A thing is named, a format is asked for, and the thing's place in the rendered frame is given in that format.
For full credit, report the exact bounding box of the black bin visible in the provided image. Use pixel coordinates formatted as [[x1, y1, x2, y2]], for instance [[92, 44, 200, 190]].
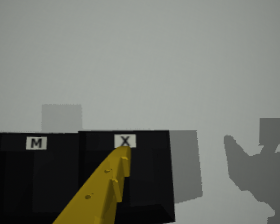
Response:
[[0, 130, 175, 224]]

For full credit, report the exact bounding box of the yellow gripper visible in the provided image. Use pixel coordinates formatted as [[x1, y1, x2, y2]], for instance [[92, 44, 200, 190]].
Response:
[[52, 146, 131, 224]]

